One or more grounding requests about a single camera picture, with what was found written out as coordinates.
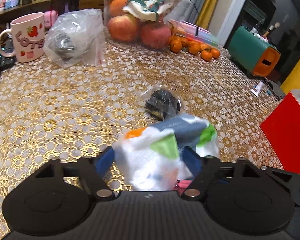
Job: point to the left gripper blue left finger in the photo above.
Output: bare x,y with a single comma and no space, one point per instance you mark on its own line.
104,161

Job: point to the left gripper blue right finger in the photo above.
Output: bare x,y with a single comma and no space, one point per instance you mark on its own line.
192,160

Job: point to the tissue pack green blue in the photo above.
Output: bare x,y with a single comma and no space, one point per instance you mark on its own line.
150,157

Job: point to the small black item bag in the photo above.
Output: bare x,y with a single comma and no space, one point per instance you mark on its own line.
161,102

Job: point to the pink small tray box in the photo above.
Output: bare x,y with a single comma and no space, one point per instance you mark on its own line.
181,185

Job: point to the red cardboard box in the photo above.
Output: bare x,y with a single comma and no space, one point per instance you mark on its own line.
282,129

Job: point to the gold patterned tablecloth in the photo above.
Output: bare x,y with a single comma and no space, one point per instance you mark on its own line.
50,112

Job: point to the mandarin orange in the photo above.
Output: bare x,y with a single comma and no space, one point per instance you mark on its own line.
206,55
176,45
215,53

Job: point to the green orange tissue box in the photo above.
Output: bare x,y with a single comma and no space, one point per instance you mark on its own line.
254,55

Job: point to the clear plastic bag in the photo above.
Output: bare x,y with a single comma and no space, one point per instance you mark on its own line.
76,37

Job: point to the red apple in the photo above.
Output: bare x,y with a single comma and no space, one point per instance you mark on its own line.
155,35
124,28

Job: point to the stack of colourful folders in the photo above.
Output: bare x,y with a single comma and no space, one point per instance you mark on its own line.
193,32

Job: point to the yellow curtain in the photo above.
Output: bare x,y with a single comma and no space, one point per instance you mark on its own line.
206,13

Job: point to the pink strawberry mug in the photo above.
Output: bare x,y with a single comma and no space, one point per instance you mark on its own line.
27,37

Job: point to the clear fruit container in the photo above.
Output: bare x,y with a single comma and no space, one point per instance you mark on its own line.
113,8

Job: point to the wooden tv cabinet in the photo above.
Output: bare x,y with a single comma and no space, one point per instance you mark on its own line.
61,6

